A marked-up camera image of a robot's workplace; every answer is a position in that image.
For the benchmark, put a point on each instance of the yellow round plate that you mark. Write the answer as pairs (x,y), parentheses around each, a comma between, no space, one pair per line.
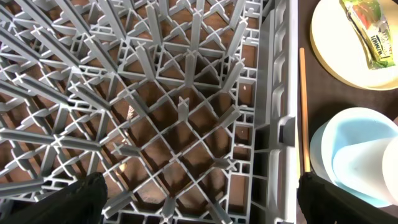
(338,48)

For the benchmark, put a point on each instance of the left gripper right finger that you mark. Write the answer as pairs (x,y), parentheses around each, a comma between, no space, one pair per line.
(322,202)

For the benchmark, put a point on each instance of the dark brown serving tray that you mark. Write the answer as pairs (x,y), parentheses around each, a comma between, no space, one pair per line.
(326,96)

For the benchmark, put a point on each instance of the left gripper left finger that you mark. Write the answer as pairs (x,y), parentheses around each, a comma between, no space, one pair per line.
(80,202)

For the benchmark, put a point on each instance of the grey plastic dishwasher rack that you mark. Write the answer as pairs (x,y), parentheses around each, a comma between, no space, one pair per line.
(186,108)

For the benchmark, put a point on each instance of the small white cup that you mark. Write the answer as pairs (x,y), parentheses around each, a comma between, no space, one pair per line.
(369,168)

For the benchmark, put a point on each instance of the light blue bowl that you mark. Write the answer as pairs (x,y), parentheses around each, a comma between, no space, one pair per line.
(348,127)

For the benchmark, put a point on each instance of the green snack wrapper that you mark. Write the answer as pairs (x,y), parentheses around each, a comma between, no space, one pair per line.
(369,22)

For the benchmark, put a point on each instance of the left wooden chopstick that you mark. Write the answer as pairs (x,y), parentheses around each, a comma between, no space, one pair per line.
(304,110)

